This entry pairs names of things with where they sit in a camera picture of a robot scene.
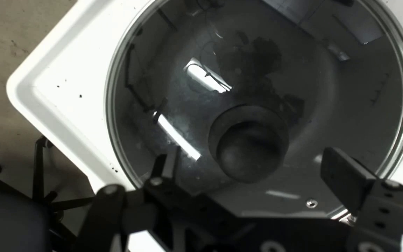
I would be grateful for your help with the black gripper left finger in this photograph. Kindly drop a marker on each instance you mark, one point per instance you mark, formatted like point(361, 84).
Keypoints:
point(164, 210)

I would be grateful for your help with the glass pot lid black knob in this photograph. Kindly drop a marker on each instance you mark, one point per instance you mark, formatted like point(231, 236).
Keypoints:
point(258, 92)

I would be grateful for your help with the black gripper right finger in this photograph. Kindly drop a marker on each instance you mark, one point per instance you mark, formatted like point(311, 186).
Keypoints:
point(378, 204)

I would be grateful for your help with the swivel chair with star base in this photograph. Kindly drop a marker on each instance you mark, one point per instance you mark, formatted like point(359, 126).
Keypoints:
point(6, 218)

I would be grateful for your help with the white plastic tray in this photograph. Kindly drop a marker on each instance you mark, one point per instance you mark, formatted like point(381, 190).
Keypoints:
point(62, 84)

